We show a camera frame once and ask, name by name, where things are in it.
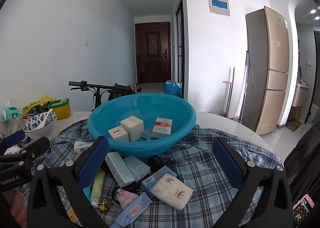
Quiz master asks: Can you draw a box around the red and white box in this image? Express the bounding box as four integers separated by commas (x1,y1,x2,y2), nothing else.
152,117,174,138

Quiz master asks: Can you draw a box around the blue plastic basin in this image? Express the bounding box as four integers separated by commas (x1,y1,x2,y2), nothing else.
87,93,197,158

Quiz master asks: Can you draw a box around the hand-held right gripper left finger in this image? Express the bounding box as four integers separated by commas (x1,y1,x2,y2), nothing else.
26,136,110,228

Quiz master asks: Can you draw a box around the patterned door mat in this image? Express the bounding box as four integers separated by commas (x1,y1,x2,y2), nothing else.
285,115,304,132

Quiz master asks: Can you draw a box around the black bicycle bag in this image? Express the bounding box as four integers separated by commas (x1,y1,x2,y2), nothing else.
107,84,135,101

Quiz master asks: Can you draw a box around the green tissue pack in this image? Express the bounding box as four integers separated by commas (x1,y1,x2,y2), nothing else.
2,99,23,120

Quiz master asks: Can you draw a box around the black bicycle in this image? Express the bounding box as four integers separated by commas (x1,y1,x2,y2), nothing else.
69,80,142,112

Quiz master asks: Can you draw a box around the blue and pink tube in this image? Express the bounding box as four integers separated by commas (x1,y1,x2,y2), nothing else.
110,192,153,228

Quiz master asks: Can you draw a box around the brown entrance door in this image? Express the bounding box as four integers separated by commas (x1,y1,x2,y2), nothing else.
135,22,172,84

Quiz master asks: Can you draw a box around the dark jacket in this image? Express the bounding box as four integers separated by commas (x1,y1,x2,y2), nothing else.
284,118,320,206

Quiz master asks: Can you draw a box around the blue box with barcode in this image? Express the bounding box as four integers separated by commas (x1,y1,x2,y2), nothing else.
140,165,178,198

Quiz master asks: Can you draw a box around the small teal tube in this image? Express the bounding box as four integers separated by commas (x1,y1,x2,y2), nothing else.
83,186,93,202

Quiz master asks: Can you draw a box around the person's left hand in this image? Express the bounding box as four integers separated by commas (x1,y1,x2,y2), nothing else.
9,189,28,228

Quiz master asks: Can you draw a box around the orange and blue packet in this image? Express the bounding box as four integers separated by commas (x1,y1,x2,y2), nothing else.
66,208,83,227

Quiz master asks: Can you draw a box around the light green tube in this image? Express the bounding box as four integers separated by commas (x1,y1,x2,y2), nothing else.
90,169,107,208

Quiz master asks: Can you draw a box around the clear plastic bag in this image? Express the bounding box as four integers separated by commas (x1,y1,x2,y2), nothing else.
0,118,25,138

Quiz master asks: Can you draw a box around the blue plaid cloth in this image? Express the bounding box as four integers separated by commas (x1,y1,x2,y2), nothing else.
21,118,284,228

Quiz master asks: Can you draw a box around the white box with barcode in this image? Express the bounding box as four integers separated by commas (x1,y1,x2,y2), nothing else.
107,127,130,142

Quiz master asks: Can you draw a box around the green-lidded container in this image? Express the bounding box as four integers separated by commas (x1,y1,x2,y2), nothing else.
47,98,71,120

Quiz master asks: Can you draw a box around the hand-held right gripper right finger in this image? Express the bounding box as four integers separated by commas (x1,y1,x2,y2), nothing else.
212,137,294,228

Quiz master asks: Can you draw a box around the brown keychain charm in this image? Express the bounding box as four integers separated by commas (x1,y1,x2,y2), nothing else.
99,198,118,211

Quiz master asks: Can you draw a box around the pink-cased phone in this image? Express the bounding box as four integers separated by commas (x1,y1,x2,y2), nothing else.
292,194,315,225

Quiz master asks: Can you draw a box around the cream square box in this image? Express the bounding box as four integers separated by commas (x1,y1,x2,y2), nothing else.
120,116,145,142

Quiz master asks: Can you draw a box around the gold refrigerator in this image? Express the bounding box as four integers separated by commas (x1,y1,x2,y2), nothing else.
241,6,292,135

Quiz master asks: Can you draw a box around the black-framed glass door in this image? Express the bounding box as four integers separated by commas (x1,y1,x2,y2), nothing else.
175,1,185,99

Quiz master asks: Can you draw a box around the long-handled broom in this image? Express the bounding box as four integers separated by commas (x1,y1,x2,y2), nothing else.
222,66,237,118

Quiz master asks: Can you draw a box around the blue plastic bag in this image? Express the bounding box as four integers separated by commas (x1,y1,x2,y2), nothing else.
164,80,182,97

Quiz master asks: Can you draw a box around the long teal box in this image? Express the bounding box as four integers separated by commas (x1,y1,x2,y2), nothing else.
104,152,136,188

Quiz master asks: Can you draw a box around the small black jar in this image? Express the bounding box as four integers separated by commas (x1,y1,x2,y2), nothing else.
147,155,166,171

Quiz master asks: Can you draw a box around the blue patterned ceramic bowl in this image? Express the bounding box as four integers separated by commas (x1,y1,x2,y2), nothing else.
23,111,57,141

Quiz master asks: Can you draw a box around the light blue box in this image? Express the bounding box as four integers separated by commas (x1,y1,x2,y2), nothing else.
124,155,151,183

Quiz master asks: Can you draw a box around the beige sink cabinet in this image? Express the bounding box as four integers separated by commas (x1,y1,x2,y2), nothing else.
291,80,310,107

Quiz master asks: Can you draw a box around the yellow plastic bag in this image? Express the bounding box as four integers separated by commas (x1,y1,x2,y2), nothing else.
22,94,53,115

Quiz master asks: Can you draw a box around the white spoon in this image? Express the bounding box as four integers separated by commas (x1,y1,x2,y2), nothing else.
37,108,53,128

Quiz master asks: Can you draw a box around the white tissue packet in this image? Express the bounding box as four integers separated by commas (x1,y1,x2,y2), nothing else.
150,173,194,210

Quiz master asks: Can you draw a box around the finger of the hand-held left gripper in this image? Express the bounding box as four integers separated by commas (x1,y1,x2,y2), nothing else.
0,137,50,164
0,131,27,154

